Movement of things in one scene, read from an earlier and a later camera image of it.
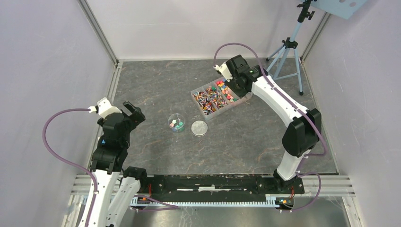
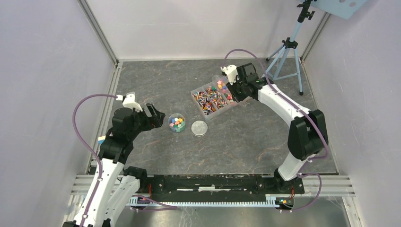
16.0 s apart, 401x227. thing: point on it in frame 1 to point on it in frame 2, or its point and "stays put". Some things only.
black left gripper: [136, 117] to [155, 121]
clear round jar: [176, 122] stays put
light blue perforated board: [342, 8] stays put
